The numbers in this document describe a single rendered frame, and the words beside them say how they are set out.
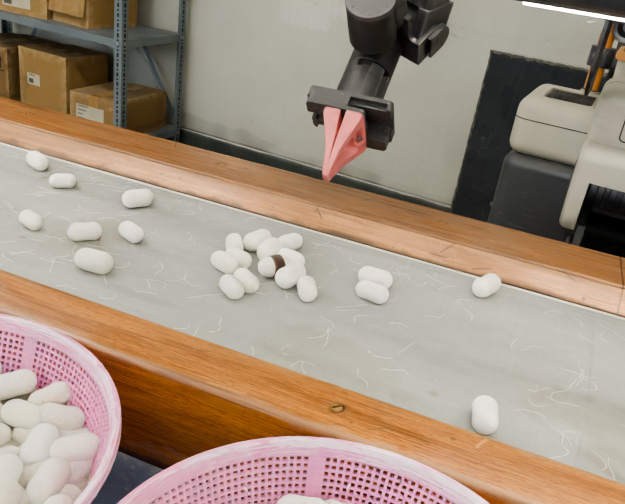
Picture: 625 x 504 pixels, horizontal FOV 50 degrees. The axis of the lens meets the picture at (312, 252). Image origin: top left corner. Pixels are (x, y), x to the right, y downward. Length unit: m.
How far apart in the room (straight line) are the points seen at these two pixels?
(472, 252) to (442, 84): 1.99
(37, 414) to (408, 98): 2.42
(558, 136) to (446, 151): 1.32
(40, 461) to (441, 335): 0.36
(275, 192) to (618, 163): 0.60
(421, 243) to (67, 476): 0.48
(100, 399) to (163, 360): 0.05
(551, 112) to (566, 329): 0.84
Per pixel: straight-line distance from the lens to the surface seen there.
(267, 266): 0.67
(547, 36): 2.65
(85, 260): 0.67
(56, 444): 0.48
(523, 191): 1.54
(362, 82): 0.82
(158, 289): 0.65
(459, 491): 0.45
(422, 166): 2.82
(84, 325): 0.55
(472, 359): 0.62
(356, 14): 0.79
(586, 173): 1.21
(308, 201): 0.82
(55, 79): 3.27
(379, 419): 0.48
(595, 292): 0.79
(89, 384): 0.51
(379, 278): 0.69
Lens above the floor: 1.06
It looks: 25 degrees down
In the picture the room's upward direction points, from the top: 9 degrees clockwise
